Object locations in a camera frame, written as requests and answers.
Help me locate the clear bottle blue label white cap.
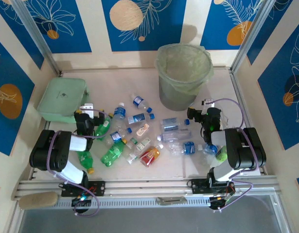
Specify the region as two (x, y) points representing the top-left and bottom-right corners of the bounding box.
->
(112, 101), (127, 131)

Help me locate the small clear bottle blue cap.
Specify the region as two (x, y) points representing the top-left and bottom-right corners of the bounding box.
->
(103, 127), (133, 146)
(129, 93), (153, 114)

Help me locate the large clear bottle white cap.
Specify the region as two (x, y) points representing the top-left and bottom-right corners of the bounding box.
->
(156, 129), (193, 143)

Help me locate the crushed clear bluish bottle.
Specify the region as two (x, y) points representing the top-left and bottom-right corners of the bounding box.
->
(202, 143), (218, 155)

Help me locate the crushed bottle blue label white cap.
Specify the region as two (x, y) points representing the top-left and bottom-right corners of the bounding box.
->
(167, 141), (205, 157)

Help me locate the square bottle blue white label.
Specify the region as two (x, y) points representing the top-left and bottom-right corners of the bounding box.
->
(126, 113), (156, 125)

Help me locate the small bottle green white label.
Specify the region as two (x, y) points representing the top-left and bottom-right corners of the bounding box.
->
(125, 137), (140, 149)

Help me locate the clear plastic bottle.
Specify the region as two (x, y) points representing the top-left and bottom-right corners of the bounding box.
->
(135, 123), (151, 137)

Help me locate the small bottle cream label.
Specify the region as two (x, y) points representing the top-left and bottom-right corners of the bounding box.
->
(136, 137), (152, 151)

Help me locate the small clear bottle green print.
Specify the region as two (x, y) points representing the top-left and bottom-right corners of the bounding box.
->
(125, 150), (141, 166)

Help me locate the bottle with red yellow label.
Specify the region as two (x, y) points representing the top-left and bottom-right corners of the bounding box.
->
(139, 143), (164, 168)

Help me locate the grey mesh waste bin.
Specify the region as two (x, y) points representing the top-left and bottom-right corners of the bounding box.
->
(158, 72), (205, 111)

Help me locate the pale green bin liner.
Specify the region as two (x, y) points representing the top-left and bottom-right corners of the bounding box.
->
(156, 43), (214, 97)

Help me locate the mint green zip case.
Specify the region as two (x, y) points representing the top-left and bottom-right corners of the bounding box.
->
(36, 77), (91, 124)

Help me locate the light green tube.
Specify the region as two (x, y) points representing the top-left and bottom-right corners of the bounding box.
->
(214, 145), (228, 163)

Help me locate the beige sponge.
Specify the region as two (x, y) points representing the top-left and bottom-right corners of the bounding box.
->
(19, 191), (59, 210)

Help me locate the grey metal panel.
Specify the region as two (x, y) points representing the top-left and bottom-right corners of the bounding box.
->
(18, 194), (286, 233)

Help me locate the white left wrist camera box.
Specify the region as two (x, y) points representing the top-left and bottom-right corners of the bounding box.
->
(80, 103), (94, 117)

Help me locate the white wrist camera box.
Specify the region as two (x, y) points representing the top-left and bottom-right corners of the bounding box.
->
(201, 99), (216, 109)
(80, 103), (94, 117)

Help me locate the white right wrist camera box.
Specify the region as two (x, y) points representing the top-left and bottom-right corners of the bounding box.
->
(201, 99), (216, 109)

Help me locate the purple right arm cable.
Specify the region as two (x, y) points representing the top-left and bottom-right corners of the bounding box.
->
(211, 98), (260, 212)

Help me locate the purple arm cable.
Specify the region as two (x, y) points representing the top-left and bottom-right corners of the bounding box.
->
(211, 98), (260, 212)
(47, 109), (113, 217)

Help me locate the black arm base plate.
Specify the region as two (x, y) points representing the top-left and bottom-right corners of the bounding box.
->
(188, 179), (235, 195)
(61, 181), (106, 198)

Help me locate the black wired connector board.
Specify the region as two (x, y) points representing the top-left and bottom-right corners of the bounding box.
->
(71, 195), (92, 207)
(209, 188), (235, 212)

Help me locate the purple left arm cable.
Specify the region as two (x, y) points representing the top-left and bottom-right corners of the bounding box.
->
(47, 109), (113, 217)

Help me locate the long aluminium base rail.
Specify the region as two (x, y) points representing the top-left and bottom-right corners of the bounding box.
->
(12, 175), (279, 202)

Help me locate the grey slotted cable duct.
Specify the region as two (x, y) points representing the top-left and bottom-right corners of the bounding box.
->
(52, 198), (212, 210)

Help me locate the aluminium frame post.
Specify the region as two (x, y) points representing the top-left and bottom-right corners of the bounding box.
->
(230, 0), (274, 73)
(12, 0), (63, 76)

